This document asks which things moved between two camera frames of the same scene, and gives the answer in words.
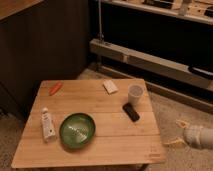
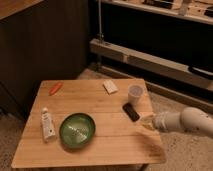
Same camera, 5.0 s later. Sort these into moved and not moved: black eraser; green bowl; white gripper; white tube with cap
Moved: white gripper
Not moved: green bowl; black eraser; white tube with cap
